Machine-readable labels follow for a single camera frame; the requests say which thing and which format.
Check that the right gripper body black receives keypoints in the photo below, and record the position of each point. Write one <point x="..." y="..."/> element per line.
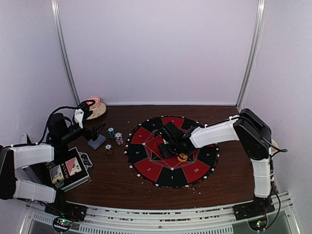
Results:
<point x="172" y="151"/>

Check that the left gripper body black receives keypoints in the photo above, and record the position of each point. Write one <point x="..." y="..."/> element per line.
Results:
<point x="68" y="137"/>

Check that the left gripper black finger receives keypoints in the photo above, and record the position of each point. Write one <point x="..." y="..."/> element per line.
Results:
<point x="90" y="135"/>
<point x="97" y="129"/>

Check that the orange big blind button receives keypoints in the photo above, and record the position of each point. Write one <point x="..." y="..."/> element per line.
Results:
<point x="182" y="157"/>

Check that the blue white poker chip stack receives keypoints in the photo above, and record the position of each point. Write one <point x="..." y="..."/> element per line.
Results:
<point x="119" y="138"/>

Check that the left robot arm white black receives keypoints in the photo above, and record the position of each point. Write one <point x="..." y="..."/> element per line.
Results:
<point x="46" y="150"/>

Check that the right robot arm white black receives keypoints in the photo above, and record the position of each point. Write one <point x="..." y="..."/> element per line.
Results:
<point x="246" y="130"/>

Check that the blue playing card deck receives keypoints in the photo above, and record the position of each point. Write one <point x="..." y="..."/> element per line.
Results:
<point x="94" y="144"/>

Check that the green poker chip stack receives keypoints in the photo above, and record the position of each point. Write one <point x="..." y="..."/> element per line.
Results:
<point x="111" y="132"/>

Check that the brown poker chip stack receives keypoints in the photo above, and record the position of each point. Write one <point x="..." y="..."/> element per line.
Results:
<point x="108" y="149"/>

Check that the round wooden plate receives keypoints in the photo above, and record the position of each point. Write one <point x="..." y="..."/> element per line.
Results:
<point x="98" y="111"/>

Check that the red white patterned bowl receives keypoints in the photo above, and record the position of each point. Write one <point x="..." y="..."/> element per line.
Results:
<point x="93" y="101"/>

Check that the round red black poker mat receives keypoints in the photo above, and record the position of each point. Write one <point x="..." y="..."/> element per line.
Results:
<point x="151" y="160"/>

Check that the aluminium poker case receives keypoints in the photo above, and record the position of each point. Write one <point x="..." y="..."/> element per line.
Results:
<point x="66" y="172"/>

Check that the cream ceramic mug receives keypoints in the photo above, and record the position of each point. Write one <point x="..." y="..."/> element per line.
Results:
<point x="274" y="147"/>

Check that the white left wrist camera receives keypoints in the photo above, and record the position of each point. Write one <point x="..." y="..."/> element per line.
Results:
<point x="78" y="117"/>

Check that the front aluminium rail base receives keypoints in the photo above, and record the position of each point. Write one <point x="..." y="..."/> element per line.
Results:
<point x="208" y="220"/>

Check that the left aluminium frame post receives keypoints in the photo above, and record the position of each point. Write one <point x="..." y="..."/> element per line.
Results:
<point x="64" y="54"/>

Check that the aluminium frame post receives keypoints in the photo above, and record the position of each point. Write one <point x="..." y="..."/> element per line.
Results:
<point x="64" y="54"/>
<point x="255" y="43"/>

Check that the right aluminium frame post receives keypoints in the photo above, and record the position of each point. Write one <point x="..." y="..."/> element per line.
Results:
<point x="255" y="43"/>

